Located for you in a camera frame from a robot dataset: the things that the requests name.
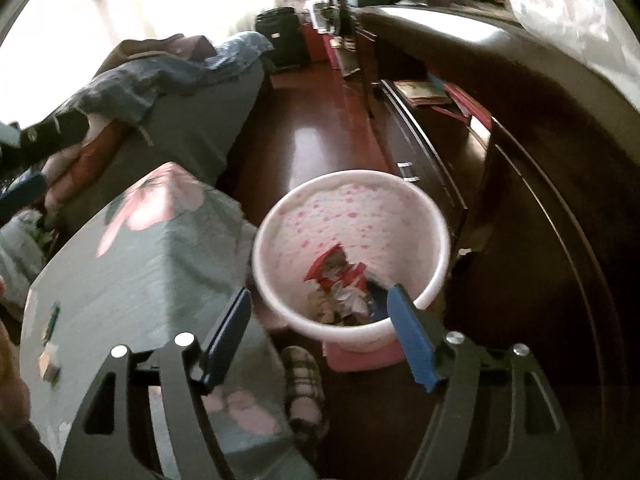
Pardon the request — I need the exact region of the colourful small wrapper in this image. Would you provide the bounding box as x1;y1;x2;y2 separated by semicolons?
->
41;301;61;346

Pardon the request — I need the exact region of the red snack wrapper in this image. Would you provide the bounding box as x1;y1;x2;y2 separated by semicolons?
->
304;244;367;292

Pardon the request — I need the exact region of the pink white trash bin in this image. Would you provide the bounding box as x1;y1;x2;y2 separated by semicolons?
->
252;170;450;373

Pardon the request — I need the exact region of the person's left hand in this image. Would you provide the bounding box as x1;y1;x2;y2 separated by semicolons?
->
0;278;33;430

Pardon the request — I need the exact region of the light blue fleece garment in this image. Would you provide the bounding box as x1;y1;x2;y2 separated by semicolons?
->
1;209;49;321

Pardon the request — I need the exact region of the floral grey tablecloth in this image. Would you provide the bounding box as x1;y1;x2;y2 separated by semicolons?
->
20;162;314;479

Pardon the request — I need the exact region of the dark wooden bed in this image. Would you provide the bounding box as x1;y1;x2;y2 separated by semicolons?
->
44;31;277;231

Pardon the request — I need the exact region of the pink and blue quilt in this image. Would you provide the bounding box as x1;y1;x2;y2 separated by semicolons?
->
39;29;276;212

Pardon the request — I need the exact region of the plaid slipper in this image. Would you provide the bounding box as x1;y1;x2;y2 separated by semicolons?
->
281;346;329;456

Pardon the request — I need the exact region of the dark wooden dresser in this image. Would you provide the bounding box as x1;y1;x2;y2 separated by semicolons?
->
354;6;639;479

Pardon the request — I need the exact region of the black suitcase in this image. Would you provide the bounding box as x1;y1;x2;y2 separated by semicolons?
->
255;6;309;70

